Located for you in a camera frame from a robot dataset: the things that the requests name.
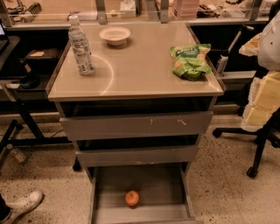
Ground black box with label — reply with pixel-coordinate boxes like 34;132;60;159
24;48;61;74

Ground plastic bottle on floor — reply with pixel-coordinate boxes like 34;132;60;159
6;143;26;164

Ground black office chair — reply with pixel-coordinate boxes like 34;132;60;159
213;109;280;179

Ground grey drawer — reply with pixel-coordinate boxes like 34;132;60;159
60;111;213;141
88;164;204;224
76;145;199;167

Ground white paper bowl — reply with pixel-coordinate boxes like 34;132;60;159
99;27;130;46

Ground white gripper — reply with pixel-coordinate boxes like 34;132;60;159
239;33;280;127

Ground clear plastic water bottle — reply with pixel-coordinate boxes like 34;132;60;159
68;15;95;75

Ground orange fruit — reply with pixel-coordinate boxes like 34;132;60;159
125;191;140;207

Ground black side desk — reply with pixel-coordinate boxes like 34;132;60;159
0;35;71;170

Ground pink stacked bins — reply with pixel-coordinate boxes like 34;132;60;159
173;0;200;18

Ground white and black tool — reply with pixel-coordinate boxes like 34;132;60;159
216;24;254;76

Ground white sneaker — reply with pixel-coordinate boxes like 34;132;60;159
0;191;44;224

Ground white tissue box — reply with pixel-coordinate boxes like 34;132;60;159
120;0;136;18

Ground green chip bag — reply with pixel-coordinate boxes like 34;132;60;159
170;44;212;81

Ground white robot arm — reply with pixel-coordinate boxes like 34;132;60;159
239;3;280;132

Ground grey top drawer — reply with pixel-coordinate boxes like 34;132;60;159
60;111;213;141

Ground grey middle drawer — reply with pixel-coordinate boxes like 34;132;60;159
76;145;199;167

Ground grey bottom drawer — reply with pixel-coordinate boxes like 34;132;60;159
88;164;204;224

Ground grey drawer cabinet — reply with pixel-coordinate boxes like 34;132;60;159
45;22;226;224

